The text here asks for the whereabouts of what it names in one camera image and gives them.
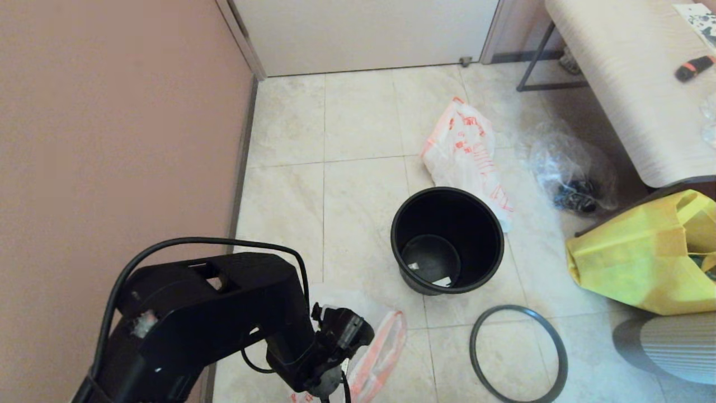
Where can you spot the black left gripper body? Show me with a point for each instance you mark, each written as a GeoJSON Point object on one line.
{"type": "Point", "coordinates": [302, 366]}

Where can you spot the white red-print trash bag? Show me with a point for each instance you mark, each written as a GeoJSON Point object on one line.
{"type": "Point", "coordinates": [380, 347]}
{"type": "Point", "coordinates": [464, 151]}

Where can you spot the black trash bin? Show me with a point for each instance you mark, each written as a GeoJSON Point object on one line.
{"type": "Point", "coordinates": [436, 218]}

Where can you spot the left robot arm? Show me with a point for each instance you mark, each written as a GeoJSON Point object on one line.
{"type": "Point", "coordinates": [196, 324]}

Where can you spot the clear plastic bag dark contents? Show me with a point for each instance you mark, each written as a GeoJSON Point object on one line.
{"type": "Point", "coordinates": [565, 162]}

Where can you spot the yellow non-woven tote bag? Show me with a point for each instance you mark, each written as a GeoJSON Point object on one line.
{"type": "Point", "coordinates": [626, 257]}

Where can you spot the white door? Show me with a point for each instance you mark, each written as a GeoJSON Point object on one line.
{"type": "Point", "coordinates": [363, 33]}

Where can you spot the small metal door stop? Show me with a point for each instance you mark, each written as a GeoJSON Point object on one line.
{"type": "Point", "coordinates": [465, 61]}

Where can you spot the white ribbed cylinder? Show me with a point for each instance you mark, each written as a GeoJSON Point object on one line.
{"type": "Point", "coordinates": [677, 347]}

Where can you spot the small grey floor item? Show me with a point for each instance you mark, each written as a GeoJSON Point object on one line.
{"type": "Point", "coordinates": [570, 62]}

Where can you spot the light wood-grain table top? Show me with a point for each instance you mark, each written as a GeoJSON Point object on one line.
{"type": "Point", "coordinates": [632, 84]}

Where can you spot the clear crumpled plastic item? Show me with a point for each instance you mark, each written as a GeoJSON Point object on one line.
{"type": "Point", "coordinates": [709, 120]}

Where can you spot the black orange marker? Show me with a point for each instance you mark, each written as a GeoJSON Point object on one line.
{"type": "Point", "coordinates": [693, 68]}

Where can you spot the white black-print paper sheet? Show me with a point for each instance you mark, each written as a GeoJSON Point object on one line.
{"type": "Point", "coordinates": [702, 22]}

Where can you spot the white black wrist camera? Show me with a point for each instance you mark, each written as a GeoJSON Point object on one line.
{"type": "Point", "coordinates": [344, 330]}

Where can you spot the light grey door frame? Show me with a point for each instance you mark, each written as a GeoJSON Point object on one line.
{"type": "Point", "coordinates": [240, 33]}

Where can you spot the dark metal table frame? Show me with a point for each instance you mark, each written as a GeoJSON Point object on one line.
{"type": "Point", "coordinates": [551, 86]}

